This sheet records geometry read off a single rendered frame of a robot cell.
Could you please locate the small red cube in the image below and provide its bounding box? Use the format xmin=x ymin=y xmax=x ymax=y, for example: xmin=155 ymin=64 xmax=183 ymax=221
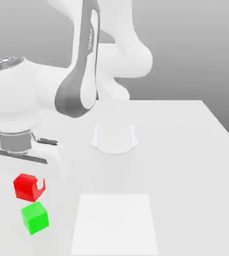
xmin=12 ymin=173 xmax=47 ymax=203

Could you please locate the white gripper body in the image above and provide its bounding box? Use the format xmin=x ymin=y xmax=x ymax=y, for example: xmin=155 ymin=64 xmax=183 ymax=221
xmin=0 ymin=142 xmax=64 ymax=182

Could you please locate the small green cube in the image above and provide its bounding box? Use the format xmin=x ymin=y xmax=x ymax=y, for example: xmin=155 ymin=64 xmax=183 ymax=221
xmin=20 ymin=201 xmax=50 ymax=236

